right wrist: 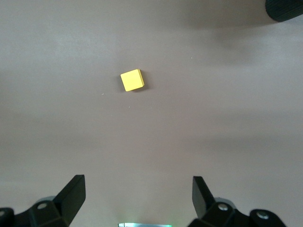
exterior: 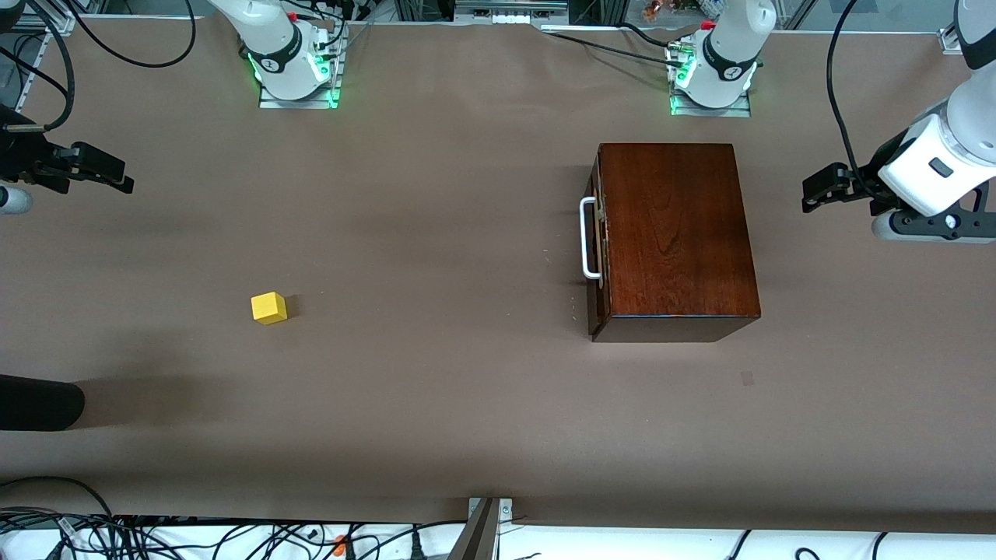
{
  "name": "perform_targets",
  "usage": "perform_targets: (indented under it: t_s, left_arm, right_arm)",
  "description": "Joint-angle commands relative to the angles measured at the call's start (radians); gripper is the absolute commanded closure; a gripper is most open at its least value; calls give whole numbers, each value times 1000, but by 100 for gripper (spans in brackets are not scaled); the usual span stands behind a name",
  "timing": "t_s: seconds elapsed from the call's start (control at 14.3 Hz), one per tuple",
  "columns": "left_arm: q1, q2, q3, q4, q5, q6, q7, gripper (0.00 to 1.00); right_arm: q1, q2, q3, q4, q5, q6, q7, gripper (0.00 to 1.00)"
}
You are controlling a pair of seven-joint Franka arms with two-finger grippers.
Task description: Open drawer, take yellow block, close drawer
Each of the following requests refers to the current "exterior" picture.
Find aluminium edge rail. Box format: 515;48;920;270
12;12;75;110

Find brown table cover sheet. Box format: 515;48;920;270
0;16;996;534

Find dark brown wooden cabinet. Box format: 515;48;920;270
587;142;763;344

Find black rounded cylinder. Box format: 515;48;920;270
0;374;86;432

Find metal bracket with beam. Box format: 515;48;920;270
447;496;514;560

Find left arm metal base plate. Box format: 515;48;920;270
671;89;752;119

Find thin black power cable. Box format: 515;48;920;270
545;31;674;65

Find yellow block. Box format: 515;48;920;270
251;292;289;326

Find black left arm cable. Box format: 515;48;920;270
826;0;880;180

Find thick black looped cable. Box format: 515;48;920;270
0;475;119;545

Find wooden drawer with white handle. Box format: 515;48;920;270
580;156;614;316

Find tangled black floor cables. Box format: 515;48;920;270
0;506;468;560

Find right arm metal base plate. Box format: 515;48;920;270
259;78;343;110

